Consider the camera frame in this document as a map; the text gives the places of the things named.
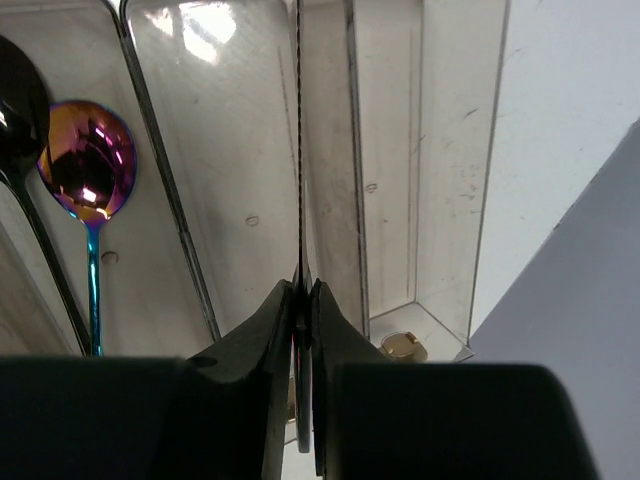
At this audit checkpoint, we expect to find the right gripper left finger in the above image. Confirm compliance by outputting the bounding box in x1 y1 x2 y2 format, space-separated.
1 280 293 479

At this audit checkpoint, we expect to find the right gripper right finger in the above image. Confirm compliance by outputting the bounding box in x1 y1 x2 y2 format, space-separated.
310 281 597 479

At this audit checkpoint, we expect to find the black knife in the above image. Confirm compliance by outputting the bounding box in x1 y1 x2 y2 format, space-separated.
293 0 312 453

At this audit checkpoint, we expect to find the iridescent purple spoon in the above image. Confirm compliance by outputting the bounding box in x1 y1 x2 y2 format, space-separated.
37 99 137 356

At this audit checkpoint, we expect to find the black spoon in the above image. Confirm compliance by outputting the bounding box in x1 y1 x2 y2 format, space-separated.
1 37 91 356

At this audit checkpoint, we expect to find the clear four-slot utensil organizer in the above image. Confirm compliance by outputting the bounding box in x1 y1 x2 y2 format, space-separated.
1 1 510 362

